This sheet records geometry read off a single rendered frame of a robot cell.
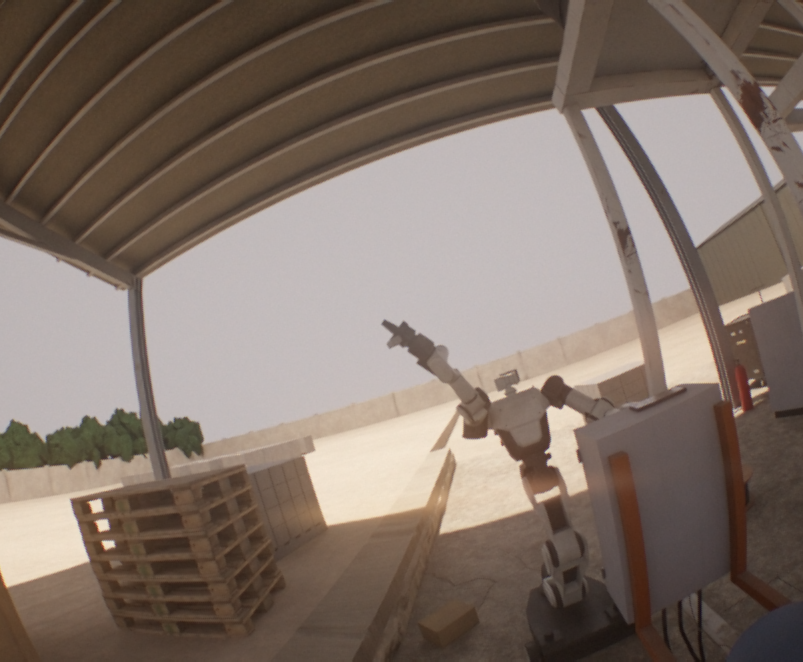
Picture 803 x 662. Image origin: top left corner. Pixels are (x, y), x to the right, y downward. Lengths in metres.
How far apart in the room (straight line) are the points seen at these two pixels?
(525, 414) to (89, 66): 4.79
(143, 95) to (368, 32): 2.50
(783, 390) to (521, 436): 3.25
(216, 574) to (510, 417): 1.82
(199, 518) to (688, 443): 2.20
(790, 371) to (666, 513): 3.30
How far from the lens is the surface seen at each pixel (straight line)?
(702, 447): 1.10
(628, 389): 5.77
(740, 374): 4.93
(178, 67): 4.36
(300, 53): 4.27
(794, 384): 4.27
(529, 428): 1.70
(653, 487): 1.04
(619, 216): 1.54
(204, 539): 2.25
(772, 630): 0.61
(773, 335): 4.21
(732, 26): 2.08
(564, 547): 1.73
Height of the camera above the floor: 1.48
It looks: 11 degrees up
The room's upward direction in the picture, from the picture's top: 17 degrees counter-clockwise
